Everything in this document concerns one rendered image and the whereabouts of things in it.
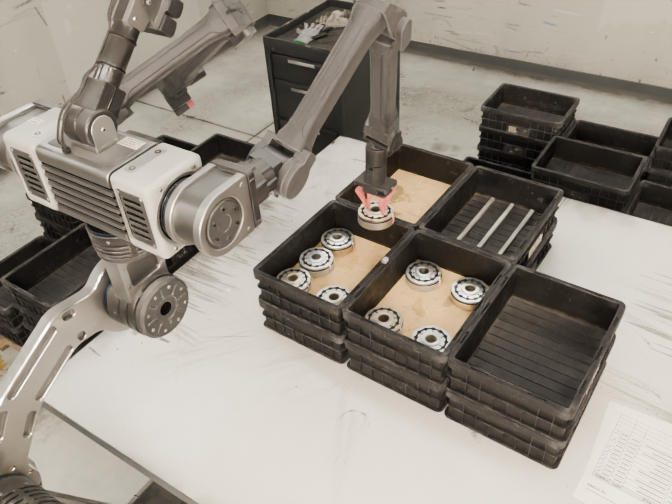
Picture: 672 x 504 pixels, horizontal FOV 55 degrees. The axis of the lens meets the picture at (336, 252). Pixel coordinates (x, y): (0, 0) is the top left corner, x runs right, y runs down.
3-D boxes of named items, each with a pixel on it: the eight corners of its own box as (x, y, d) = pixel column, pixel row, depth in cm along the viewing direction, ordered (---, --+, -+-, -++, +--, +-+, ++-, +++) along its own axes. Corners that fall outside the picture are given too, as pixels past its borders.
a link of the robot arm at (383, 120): (354, 10, 129) (400, 31, 126) (369, -8, 131) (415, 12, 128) (359, 135, 168) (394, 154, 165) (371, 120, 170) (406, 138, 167)
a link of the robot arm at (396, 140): (365, 119, 164) (393, 134, 161) (387, 103, 171) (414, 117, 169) (355, 157, 172) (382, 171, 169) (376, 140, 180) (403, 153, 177)
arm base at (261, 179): (221, 216, 119) (209, 160, 112) (248, 194, 124) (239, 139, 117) (257, 230, 116) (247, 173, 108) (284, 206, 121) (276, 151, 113)
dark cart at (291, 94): (347, 209, 355) (338, 51, 297) (282, 187, 375) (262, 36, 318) (399, 158, 392) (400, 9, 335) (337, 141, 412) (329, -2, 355)
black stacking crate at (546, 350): (562, 448, 143) (572, 417, 136) (443, 391, 157) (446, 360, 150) (616, 336, 168) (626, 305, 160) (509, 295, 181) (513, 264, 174)
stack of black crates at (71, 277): (90, 391, 248) (50, 309, 219) (41, 361, 262) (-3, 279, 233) (163, 326, 273) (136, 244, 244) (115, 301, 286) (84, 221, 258)
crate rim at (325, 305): (339, 317, 165) (339, 310, 164) (251, 276, 179) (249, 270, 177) (416, 234, 189) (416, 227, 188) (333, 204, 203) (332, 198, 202)
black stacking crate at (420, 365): (442, 390, 157) (444, 359, 150) (342, 342, 171) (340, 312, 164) (507, 294, 182) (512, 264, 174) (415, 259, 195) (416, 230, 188)
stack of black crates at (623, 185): (623, 239, 300) (648, 156, 271) (605, 277, 281) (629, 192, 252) (539, 214, 318) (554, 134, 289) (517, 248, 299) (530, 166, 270)
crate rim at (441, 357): (444, 365, 151) (445, 358, 149) (339, 317, 165) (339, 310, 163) (512, 269, 175) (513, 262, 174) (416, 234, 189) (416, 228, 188)
